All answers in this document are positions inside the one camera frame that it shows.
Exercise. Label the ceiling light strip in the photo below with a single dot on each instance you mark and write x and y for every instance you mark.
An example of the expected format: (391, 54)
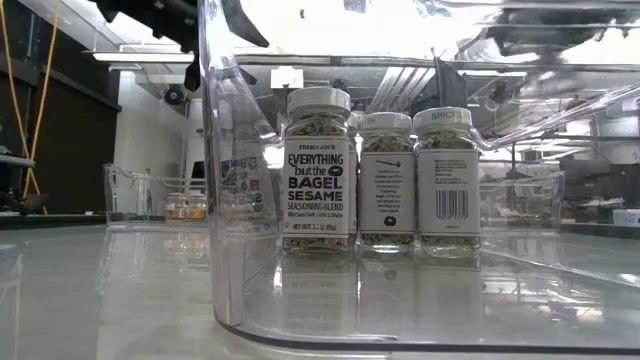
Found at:
(140, 56)

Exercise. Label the grey desk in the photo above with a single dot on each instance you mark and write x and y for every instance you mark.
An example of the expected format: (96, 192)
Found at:
(15, 161)

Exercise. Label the white-lid bagel seasoning jar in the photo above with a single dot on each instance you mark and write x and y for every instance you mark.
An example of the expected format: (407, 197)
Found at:
(316, 190)
(354, 121)
(386, 195)
(448, 195)

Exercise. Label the clear plastic bin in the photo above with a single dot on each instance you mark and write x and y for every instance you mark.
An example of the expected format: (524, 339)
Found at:
(350, 310)
(130, 200)

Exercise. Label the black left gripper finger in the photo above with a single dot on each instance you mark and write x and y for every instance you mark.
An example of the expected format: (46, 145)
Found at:
(245, 25)
(193, 70)

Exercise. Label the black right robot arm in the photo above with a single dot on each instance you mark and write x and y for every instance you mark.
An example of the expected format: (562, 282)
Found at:
(545, 37)

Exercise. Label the white ceiling box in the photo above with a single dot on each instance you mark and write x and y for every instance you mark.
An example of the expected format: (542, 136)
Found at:
(286, 78)

